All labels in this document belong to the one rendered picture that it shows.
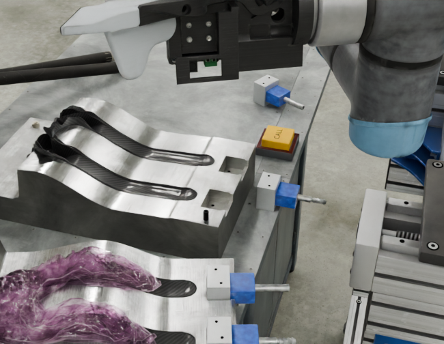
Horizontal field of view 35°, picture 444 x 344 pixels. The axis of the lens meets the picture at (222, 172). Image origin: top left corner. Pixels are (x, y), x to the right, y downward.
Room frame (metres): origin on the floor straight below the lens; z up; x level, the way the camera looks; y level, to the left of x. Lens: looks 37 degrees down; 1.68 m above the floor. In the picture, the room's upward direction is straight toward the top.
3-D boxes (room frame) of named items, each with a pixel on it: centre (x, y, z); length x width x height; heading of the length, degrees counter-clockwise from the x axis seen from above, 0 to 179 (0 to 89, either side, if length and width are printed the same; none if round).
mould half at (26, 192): (1.09, 0.21, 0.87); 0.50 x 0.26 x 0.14; 74
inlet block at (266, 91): (1.43, -0.14, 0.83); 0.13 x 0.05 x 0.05; 47
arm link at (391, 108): (0.60, -0.16, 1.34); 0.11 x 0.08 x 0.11; 10
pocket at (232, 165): (1.08, -0.02, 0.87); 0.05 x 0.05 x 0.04; 74
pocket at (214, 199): (0.97, 0.01, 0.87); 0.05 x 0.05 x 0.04; 74
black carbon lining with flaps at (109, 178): (1.08, 0.20, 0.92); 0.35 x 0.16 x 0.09; 74
